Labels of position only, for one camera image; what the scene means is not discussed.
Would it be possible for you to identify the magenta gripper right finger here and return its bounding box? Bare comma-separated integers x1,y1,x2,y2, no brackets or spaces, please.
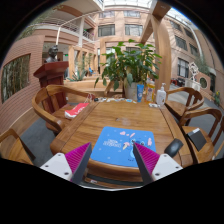
133,143,160,185

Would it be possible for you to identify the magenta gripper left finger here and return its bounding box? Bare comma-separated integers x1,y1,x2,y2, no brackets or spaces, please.
65,143,92,184

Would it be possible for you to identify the black computer mouse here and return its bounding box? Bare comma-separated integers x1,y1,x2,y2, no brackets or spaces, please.
164,138,183,157

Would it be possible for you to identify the blue cartoon mouse pad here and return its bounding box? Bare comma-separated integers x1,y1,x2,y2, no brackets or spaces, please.
91,126,156,167

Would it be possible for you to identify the black notebook on chair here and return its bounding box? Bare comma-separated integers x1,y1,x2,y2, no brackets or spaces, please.
187,128,207,151

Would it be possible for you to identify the wooden armchair near left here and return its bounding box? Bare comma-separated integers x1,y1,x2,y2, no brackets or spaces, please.
0,129,35,165

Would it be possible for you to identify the wooden armchair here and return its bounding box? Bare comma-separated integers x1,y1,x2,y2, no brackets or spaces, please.
0,129,35,165
179,107,224,163
32,84,95,135
164,86,205,122

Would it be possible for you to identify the wooden armchair near right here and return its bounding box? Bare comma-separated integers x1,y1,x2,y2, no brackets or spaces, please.
179,107,224,163

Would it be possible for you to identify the white hand sanitizer pump bottle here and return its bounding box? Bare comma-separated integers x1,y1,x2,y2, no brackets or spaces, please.
156,83,166,105

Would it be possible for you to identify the wooden armchair far right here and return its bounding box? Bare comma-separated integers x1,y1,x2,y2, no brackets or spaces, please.
164,86,205,122

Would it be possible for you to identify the blue cylindrical can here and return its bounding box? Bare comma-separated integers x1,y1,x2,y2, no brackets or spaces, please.
137,84,144,102

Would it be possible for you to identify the orange drink bottle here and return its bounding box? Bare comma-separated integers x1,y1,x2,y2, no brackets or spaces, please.
146,78,155,102

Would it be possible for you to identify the green potted plant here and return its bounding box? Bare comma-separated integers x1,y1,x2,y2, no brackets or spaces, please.
101,41,162,100

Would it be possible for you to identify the dark bust statue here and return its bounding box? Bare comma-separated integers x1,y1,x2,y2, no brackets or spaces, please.
45,45,58,63

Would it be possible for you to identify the red wooden pedestal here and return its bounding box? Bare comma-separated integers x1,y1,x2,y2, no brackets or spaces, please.
34,61,69,113

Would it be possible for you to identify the wooden pergola post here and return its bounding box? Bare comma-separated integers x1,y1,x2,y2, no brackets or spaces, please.
140,0,172,90

